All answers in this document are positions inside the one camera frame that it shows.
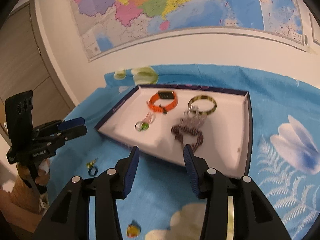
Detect person's left hand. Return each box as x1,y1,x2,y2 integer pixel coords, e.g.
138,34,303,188
16,159,50,193

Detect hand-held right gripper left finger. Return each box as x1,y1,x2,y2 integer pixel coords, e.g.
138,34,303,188
32,145,140,240

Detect blue floral tablecloth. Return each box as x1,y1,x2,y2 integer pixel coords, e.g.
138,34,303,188
46,64,320,240

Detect clear crystal bracelet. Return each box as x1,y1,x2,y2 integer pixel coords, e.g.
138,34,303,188
181,106,205,130

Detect orange wrist watch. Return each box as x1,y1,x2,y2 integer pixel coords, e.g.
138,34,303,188
146,90,178,115

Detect white wall socket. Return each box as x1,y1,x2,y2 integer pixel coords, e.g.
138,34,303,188
309,12,320,45

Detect grey wooden door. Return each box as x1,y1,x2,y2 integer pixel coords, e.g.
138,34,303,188
0,4,77,135

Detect yellow amber pendant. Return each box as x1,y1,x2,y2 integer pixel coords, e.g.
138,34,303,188
126,221,142,238

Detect green jade bangle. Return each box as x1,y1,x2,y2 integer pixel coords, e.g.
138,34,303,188
187,94,217,115

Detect dark blue shallow box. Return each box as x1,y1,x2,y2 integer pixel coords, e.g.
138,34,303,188
94,84,253,179

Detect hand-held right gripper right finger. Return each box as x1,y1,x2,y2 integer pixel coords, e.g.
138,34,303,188
183,144,292,240

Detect colourful wall map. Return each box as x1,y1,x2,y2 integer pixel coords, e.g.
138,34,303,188
66,0,310,63

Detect pink ring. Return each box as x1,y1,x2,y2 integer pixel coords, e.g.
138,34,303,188
144,112,156,125

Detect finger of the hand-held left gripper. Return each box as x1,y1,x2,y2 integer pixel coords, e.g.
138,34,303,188
56,117,85,130
59,126,88,140

